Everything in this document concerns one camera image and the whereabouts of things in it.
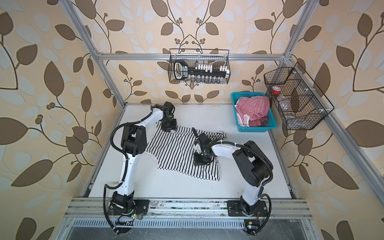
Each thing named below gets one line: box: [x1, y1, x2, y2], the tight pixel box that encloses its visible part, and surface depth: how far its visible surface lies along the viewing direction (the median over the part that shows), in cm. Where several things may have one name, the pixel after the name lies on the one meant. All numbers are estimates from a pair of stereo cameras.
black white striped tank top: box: [145, 122, 228, 181], surface depth 93 cm
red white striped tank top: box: [234, 95, 271, 127], surface depth 104 cm
